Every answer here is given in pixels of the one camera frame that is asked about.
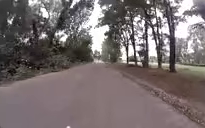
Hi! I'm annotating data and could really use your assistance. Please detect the grey asphalt road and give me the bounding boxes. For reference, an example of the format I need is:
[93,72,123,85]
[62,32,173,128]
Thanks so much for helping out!
[0,61,204,128]

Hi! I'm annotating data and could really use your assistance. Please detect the brown leaf-covered verge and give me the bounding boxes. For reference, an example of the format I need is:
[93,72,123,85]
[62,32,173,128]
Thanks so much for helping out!
[106,62,205,114]

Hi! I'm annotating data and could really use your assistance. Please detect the dense wood of trees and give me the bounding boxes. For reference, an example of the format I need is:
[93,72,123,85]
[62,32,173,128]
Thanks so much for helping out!
[0,0,95,85]

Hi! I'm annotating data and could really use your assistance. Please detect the row of trees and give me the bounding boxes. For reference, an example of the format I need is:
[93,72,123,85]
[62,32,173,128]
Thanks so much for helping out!
[98,0,205,83]

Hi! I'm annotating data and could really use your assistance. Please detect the leaf litter strip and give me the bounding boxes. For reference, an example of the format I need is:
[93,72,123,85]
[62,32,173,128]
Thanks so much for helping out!
[121,71,205,128]

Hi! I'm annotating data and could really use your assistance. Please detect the green grass field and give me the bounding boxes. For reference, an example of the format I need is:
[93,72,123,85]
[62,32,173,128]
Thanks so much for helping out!
[129,61,205,80]

